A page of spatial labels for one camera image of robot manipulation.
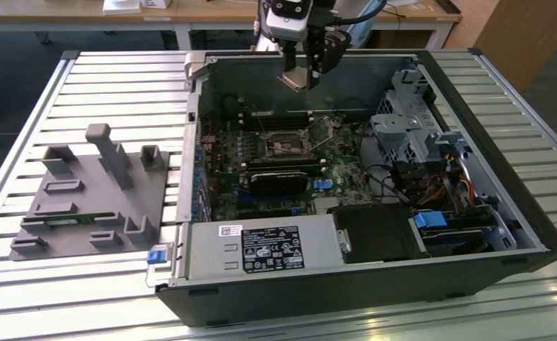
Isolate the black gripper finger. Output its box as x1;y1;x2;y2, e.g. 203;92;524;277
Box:
280;37;300;75
306;30;354;90

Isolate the silver CPU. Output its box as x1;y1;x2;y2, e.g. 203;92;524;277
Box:
275;66;310;94

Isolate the RAM slot with white clips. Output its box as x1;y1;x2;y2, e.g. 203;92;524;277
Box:
248;165;328;175
238;118;315;128
236;110;314;120
246;158;327;168

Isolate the CPU socket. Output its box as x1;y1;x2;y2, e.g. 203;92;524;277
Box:
262;128;318;161

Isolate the pale blue teach pendant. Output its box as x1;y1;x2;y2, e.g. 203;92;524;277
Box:
352;0;390;46

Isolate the silver metal drive cage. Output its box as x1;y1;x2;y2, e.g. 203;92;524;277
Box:
370;69;474;170

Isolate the green motherboard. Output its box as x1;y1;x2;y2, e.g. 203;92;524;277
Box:
195;113;394;221

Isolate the black graphics card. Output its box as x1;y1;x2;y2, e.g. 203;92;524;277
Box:
248;171;310;195

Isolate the wooden cabinet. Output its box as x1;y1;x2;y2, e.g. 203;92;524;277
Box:
442;0;557;94

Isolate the blue disk carrier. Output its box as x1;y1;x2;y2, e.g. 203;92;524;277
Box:
414;211;450;232

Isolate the black plastic shroud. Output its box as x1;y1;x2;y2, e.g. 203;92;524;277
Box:
330;205;430;264

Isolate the wooden desk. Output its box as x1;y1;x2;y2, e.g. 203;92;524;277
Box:
0;0;464;50

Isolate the grey parts rack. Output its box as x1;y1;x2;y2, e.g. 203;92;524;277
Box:
8;122;172;263

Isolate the silver power supply unit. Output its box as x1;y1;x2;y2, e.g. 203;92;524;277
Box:
183;215;347;281

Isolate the green RAM stick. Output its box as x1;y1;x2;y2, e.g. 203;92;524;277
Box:
44;212;116;225

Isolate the black PC case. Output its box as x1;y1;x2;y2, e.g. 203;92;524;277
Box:
154;48;557;328

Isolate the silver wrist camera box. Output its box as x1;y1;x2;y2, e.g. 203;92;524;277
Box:
263;0;310;40

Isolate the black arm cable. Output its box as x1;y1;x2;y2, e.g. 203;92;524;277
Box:
326;0;390;28

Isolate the coloured power wire bundle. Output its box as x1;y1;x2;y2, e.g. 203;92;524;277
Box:
420;152;478;210

